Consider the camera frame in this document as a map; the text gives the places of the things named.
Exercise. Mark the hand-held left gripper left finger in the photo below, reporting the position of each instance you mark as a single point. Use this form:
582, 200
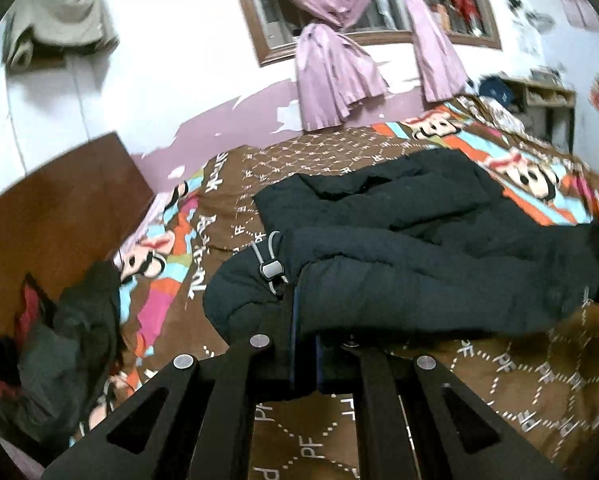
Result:
293, 340

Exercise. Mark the blue cap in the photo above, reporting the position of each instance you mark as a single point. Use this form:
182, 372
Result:
497, 91

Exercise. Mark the wall calendar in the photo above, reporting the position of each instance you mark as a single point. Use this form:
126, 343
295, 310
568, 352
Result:
577, 5

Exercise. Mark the wooden shelf unit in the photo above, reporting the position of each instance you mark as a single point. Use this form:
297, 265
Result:
544, 92

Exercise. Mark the dark green jacket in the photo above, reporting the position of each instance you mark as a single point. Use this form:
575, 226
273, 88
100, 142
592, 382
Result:
64, 350

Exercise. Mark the wooden headboard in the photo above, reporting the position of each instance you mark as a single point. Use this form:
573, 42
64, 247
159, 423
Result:
54, 210

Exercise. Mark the red cloth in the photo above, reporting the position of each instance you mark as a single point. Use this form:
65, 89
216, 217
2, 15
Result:
29, 310

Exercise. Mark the wide pink curtain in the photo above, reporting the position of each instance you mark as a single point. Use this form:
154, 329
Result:
329, 85

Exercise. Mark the hanging khaki garment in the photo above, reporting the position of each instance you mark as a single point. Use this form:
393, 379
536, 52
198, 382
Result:
59, 25

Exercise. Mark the narrow pink curtain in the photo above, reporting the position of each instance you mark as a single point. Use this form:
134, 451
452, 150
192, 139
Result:
439, 65

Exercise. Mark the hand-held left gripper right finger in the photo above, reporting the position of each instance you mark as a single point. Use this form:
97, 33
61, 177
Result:
320, 365

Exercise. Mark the wooden framed window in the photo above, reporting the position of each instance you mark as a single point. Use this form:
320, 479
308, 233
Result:
259, 35

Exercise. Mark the brown printed quilt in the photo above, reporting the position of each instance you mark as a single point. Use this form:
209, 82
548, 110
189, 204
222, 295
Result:
504, 375

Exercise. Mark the black jacket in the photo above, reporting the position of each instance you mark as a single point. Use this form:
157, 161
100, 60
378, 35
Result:
404, 270

